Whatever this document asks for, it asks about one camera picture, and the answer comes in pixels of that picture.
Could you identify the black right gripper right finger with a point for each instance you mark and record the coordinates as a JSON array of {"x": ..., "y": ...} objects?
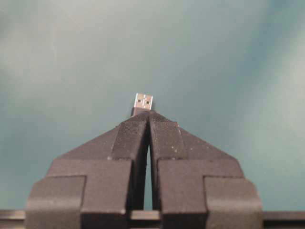
[{"x": 197, "y": 185}]

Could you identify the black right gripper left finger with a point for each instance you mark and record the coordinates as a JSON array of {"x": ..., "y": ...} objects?
[{"x": 95, "y": 185}]

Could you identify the USB cable male plug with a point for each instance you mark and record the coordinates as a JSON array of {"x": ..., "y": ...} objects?
[{"x": 142, "y": 103}]

